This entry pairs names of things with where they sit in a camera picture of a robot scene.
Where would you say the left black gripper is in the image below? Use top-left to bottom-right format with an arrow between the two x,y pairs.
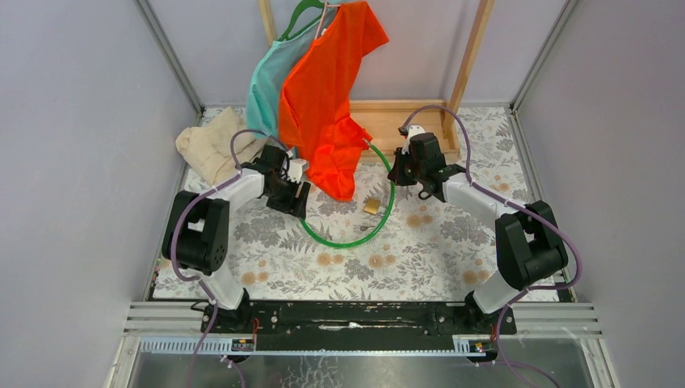
264,174 -> 310,220

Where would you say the green cable lock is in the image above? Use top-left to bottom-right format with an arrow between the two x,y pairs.
299,139 -> 397,250

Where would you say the brass padlock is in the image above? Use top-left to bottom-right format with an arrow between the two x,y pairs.
364,198 -> 381,215

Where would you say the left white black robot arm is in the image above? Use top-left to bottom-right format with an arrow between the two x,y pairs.
162,145 -> 311,332

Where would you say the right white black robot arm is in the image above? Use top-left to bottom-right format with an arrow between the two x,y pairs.
388,125 -> 569,333

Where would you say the wooden clothes rack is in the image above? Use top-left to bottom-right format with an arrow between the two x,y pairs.
258,0 -> 496,164

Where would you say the floral patterned mat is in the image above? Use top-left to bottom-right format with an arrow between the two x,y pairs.
152,106 -> 561,302

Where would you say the orange t-shirt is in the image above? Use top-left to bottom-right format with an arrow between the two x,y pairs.
279,1 -> 389,201

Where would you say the beige crumpled cloth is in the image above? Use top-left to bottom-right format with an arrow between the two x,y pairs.
175,107 -> 267,186

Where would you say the teal t-shirt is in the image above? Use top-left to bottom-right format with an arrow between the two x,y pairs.
245,7 -> 337,146

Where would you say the green clothes hanger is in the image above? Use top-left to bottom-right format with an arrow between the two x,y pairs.
278,0 -> 324,41

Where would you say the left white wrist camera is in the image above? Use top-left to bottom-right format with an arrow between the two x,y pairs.
287,158 -> 309,183

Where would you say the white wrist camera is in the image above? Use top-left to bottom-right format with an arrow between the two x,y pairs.
398,124 -> 426,154
287,158 -> 309,183

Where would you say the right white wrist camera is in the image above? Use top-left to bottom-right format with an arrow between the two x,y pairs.
398,124 -> 426,154

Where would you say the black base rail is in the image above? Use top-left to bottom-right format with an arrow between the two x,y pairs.
200,300 -> 517,352

